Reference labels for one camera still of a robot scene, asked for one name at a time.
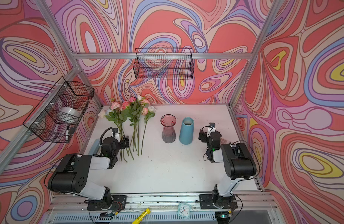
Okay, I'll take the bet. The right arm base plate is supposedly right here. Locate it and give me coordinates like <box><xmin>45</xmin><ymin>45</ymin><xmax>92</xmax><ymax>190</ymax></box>
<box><xmin>196</xmin><ymin>194</ymin><xmax>238</xmax><ymax>211</ymax></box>

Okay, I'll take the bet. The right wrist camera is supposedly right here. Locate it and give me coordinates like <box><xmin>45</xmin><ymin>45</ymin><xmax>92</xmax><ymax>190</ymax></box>
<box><xmin>207</xmin><ymin>122</ymin><xmax>216</xmax><ymax>135</ymax></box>

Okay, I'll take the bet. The grey tape roll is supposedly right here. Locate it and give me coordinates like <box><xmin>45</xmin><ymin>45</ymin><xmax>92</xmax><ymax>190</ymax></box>
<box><xmin>60</xmin><ymin>106</ymin><xmax>80</xmax><ymax>117</ymax></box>

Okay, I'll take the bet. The black marker pen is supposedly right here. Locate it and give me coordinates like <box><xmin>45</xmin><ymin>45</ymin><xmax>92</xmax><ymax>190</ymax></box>
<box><xmin>65</xmin><ymin>126</ymin><xmax>69</xmax><ymax>142</ymax></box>

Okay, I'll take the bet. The pink glass vase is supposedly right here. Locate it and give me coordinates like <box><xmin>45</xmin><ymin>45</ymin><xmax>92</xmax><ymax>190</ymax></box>
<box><xmin>160</xmin><ymin>114</ymin><xmax>177</xmax><ymax>143</ymax></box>

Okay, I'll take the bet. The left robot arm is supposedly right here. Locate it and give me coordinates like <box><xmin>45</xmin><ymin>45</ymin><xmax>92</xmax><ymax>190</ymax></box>
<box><xmin>48</xmin><ymin>137</ymin><xmax>130</xmax><ymax>214</ymax></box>

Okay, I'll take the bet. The salmon pink rose stem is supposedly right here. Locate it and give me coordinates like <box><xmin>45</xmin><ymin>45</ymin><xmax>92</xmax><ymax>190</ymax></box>
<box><xmin>120</xmin><ymin>100</ymin><xmax>135</xmax><ymax>161</ymax></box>

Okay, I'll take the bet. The teal alarm clock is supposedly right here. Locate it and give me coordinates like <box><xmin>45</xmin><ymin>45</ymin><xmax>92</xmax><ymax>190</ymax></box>
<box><xmin>178</xmin><ymin>203</ymin><xmax>191</xmax><ymax>218</ymax></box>

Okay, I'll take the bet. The dark pink rose stem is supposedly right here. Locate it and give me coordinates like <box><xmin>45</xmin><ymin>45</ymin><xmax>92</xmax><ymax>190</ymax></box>
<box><xmin>129</xmin><ymin>97</ymin><xmax>136</xmax><ymax>152</ymax></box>

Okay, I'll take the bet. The pink flower bunch on table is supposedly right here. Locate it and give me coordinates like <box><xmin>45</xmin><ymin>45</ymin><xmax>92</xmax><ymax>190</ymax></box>
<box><xmin>99</xmin><ymin>99</ymin><xmax>126</xmax><ymax>169</ymax></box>

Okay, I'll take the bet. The blue stapler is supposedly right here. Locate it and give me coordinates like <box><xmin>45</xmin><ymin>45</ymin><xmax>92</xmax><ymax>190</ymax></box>
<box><xmin>88</xmin><ymin>139</ymin><xmax>100</xmax><ymax>155</ymax></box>

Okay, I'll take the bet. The yellow marker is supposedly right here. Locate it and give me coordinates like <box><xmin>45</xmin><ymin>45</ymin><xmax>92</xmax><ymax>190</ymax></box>
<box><xmin>132</xmin><ymin>208</ymin><xmax>150</xmax><ymax>224</ymax></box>

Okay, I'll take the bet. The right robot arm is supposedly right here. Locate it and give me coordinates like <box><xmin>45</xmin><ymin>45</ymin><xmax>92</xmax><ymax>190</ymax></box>
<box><xmin>197</xmin><ymin>128</ymin><xmax>257</xmax><ymax>210</ymax></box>

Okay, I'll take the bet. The back wire basket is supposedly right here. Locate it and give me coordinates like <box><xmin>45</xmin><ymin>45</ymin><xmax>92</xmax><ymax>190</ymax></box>
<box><xmin>133</xmin><ymin>47</ymin><xmax>194</xmax><ymax>81</ymax></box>

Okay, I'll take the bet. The left wire basket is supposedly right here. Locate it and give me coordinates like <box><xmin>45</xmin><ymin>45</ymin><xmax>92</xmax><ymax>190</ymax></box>
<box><xmin>23</xmin><ymin>77</ymin><xmax>94</xmax><ymax>143</ymax></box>

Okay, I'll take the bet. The light pink carnation stem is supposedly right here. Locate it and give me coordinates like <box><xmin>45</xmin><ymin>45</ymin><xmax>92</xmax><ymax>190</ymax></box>
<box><xmin>135</xmin><ymin>94</ymin><xmax>150</xmax><ymax>156</ymax></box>

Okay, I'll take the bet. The wire basket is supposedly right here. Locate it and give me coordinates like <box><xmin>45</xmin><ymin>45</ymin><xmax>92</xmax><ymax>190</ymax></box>
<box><xmin>133</xmin><ymin>47</ymin><xmax>194</xmax><ymax>81</ymax></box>
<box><xmin>23</xmin><ymin>77</ymin><xmax>94</xmax><ymax>143</ymax></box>

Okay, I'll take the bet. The teal ceramic vase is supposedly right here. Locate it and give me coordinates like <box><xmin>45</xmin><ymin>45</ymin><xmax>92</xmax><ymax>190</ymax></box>
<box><xmin>179</xmin><ymin>117</ymin><xmax>194</xmax><ymax>145</ymax></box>

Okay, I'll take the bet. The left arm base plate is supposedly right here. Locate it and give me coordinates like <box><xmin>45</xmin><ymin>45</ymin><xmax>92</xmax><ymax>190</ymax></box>
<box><xmin>84</xmin><ymin>195</ymin><xmax>127</xmax><ymax>211</ymax></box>

